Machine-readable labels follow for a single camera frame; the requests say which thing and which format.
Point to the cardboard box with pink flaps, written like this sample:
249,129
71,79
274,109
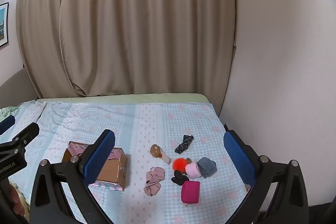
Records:
113,170

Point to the light green bed sheet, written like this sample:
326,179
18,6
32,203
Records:
126,97

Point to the blue checkered floral blanket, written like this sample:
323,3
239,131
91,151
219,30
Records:
157,121

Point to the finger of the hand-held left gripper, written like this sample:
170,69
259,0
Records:
27,133
7,123

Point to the pink patterned sock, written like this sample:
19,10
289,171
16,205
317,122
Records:
155,178

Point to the beige curtain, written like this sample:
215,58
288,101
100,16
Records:
126,24

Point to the black scrunchie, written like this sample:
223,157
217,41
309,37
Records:
179,177

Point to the black patterned cloth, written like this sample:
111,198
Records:
183,144

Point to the framed wall picture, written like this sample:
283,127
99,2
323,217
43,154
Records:
3,24

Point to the grey fluffy cloth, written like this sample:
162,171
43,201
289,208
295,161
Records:
207,165

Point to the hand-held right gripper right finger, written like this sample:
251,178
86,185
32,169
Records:
237,158

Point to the person's left hand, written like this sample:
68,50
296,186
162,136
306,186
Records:
15,195

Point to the pink fluffy roll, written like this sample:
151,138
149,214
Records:
193,170

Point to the brown and white plush toy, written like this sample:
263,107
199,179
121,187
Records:
157,151

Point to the magenta zip pouch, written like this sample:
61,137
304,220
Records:
190,192

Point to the orange fluffy pom-pom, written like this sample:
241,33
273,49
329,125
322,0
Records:
179,163

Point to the dark bed frame edge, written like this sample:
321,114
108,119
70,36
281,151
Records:
225,127

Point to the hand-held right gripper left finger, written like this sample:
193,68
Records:
101,158

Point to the beige headboard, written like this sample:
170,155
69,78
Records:
15,85

